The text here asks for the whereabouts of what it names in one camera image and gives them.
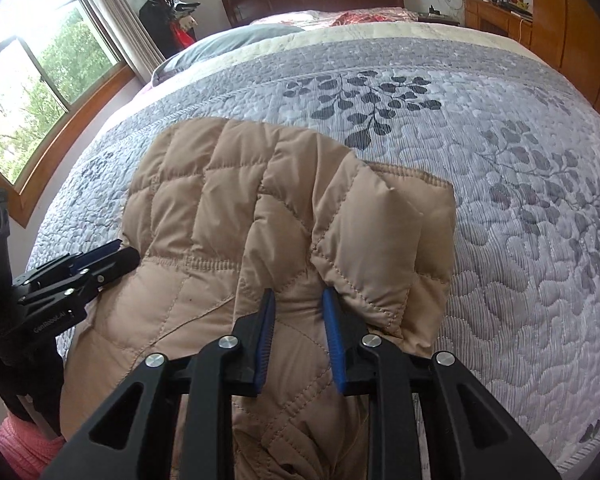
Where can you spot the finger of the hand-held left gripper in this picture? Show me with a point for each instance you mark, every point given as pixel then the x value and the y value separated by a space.
pixel 97 254
pixel 120 262

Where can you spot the grey leaf-print bed quilt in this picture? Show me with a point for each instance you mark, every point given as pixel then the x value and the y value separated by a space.
pixel 505 210

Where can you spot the large wooden-framed window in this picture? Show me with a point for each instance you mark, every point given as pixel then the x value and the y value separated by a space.
pixel 45 85

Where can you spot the person's left hand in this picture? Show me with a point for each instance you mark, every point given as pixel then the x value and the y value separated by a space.
pixel 30 385

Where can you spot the person's left forearm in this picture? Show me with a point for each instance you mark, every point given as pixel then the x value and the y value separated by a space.
pixel 25 452

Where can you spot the red patterned cloth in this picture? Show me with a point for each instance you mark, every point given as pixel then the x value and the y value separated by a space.
pixel 360 19

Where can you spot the wooden dresser with items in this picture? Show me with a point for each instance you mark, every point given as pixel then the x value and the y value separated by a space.
pixel 495 22

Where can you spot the beige quilted jacket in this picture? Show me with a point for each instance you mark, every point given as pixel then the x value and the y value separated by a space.
pixel 230 210

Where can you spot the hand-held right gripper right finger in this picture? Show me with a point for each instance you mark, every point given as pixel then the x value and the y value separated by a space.
pixel 332 347

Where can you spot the dark nightstand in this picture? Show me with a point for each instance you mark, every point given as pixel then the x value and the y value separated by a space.
pixel 440 16

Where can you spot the coat rack with clothes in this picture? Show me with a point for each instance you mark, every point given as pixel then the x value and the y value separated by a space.
pixel 172 10

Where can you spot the grey pillow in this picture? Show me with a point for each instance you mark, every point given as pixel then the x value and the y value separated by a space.
pixel 230 45

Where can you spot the pale striped curtain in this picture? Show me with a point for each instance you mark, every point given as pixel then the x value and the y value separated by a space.
pixel 130 25

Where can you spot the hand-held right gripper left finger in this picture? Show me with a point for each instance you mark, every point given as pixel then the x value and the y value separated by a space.
pixel 265 342

